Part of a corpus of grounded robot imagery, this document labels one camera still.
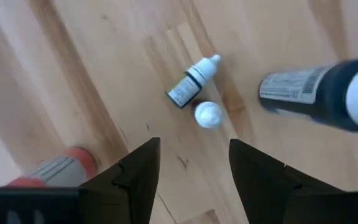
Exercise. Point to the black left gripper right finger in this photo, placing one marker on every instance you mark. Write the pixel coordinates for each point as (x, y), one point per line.
(291, 205)

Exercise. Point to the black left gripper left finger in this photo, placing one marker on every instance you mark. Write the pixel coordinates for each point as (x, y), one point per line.
(104, 205)

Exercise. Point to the large blue food coloring bottle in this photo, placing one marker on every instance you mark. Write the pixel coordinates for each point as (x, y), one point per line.
(322, 93)

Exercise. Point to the small brown dropper bottle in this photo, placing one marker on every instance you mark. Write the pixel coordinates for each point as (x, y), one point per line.
(209, 114)

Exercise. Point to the small dark green dropper bottle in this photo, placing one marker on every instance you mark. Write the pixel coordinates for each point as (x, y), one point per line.
(194, 79)

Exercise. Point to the large red food coloring bottle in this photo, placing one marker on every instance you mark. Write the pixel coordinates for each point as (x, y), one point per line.
(61, 169)

